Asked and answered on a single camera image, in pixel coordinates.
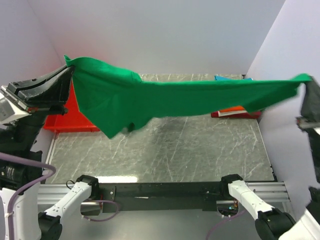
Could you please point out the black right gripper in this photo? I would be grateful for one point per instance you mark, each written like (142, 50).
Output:
(307, 121)

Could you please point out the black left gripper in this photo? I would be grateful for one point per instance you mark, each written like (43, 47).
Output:
(19, 95)

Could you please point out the green t shirt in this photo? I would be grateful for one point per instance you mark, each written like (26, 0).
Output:
(114, 98)

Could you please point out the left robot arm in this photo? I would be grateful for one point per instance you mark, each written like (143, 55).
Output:
(21, 174)

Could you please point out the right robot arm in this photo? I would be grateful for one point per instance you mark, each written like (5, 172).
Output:
(270, 222)

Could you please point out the red plastic bin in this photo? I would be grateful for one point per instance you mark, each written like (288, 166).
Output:
(71, 122)

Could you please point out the dark red folded shirt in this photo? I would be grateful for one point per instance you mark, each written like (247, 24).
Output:
(240, 116)

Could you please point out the orange folded shirt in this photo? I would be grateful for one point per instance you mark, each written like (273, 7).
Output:
(233, 109)

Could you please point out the teal folded shirt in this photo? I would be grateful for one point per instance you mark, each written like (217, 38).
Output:
(222, 78)

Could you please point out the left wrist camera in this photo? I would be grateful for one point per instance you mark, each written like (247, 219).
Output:
(11, 107)

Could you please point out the aluminium rail frame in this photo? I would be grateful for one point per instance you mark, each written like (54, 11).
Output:
(160, 156)

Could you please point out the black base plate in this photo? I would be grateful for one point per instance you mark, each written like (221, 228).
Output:
(165, 196)

